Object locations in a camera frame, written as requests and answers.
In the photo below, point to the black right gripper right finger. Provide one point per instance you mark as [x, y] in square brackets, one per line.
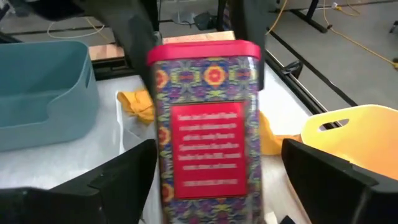
[335, 193]

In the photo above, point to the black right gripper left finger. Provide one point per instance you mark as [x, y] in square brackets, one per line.
[93, 193]

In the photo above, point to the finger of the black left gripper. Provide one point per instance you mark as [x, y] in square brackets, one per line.
[252, 21]
[136, 37]

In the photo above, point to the red-lidded patterned spice tin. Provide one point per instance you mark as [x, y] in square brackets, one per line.
[208, 140]

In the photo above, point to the yellow plastic bin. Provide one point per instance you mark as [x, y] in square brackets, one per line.
[367, 140]

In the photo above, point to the mustard yellow cloth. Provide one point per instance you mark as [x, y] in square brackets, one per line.
[136, 104]

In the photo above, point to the black frame clamp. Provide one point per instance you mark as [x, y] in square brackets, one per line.
[293, 69]

